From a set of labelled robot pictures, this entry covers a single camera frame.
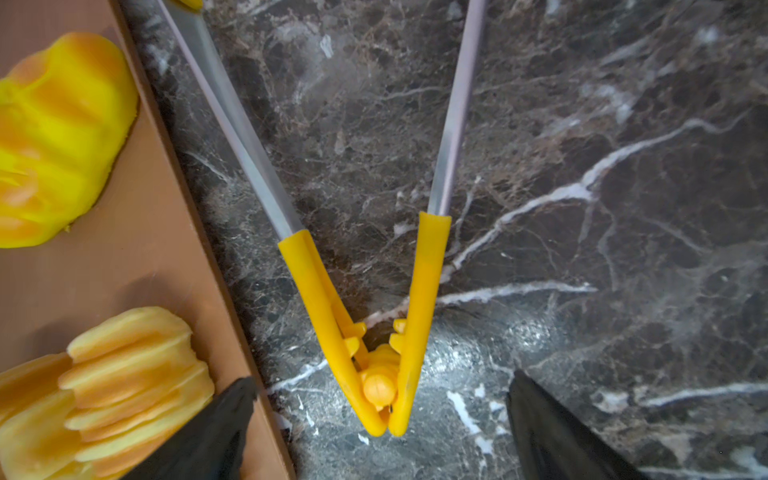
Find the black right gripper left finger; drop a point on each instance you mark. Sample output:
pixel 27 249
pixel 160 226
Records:
pixel 210 445

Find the brown rectangular tray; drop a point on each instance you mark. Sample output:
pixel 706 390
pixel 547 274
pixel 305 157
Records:
pixel 142 244

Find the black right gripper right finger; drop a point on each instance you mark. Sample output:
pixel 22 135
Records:
pixel 552 443

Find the yellow striped oval bread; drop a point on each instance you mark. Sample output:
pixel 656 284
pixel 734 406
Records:
pixel 66 112

